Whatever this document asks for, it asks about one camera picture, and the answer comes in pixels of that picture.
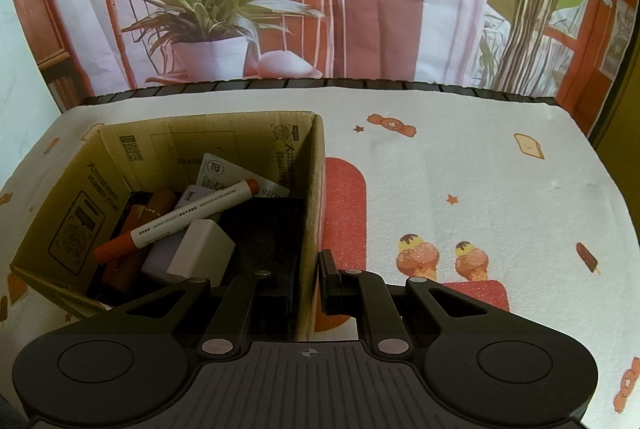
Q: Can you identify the printed white tablecloth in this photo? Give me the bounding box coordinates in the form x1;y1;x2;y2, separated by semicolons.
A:
0;79;640;429

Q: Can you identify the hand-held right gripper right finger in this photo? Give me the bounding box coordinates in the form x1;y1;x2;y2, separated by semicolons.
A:
318;249;521;355

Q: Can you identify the white printed card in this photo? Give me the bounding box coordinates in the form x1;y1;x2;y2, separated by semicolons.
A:
196;152;291;200

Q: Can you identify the dark red tube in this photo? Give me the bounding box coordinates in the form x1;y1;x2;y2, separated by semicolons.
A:
100;188;177;292

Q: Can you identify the lavender cylindrical bottle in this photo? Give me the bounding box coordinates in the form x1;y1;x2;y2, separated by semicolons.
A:
141;186;221;285

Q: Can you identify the white charger plug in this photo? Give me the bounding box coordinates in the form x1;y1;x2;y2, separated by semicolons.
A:
166;219;236;287

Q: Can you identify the brown cardboard box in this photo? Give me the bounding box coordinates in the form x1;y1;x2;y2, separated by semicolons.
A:
10;110;326;340

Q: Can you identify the red and white marker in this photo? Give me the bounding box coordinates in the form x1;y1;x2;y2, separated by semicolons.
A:
93;178;259;262

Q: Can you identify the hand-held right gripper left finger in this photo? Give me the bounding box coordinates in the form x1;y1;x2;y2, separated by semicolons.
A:
122;270;296;357

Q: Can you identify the white board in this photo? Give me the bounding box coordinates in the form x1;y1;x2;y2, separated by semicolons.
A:
0;0;63;187

